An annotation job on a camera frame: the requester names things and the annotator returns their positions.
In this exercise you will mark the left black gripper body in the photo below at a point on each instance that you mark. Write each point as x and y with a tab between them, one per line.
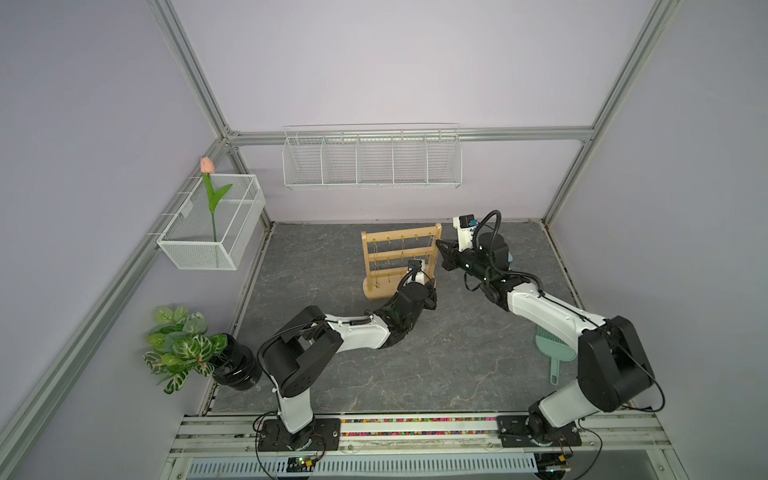
430	299

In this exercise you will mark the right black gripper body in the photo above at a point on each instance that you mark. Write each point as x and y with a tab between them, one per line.
467	260

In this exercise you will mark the wooden jewelry display stand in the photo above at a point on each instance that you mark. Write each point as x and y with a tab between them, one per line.
387	255

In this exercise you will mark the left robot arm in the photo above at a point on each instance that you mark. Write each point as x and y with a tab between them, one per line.
295	357

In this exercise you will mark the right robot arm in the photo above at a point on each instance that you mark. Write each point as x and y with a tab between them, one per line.
613	367

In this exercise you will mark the black ceramic vase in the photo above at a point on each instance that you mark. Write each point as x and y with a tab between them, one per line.
236	366

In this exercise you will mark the green leafy artificial plant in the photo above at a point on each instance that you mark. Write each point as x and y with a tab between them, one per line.
180	345

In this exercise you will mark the pink artificial tulip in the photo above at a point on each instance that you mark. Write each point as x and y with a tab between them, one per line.
214	195

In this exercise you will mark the white wire wall shelf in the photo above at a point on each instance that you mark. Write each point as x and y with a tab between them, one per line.
372	155

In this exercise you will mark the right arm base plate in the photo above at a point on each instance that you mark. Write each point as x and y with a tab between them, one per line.
518	431

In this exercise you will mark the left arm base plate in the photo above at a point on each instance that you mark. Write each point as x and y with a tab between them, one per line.
321	434

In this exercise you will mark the white slotted cable duct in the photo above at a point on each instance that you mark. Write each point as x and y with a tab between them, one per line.
365	466

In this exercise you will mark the white mesh wall basket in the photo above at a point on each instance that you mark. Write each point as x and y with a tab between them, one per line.
187	239

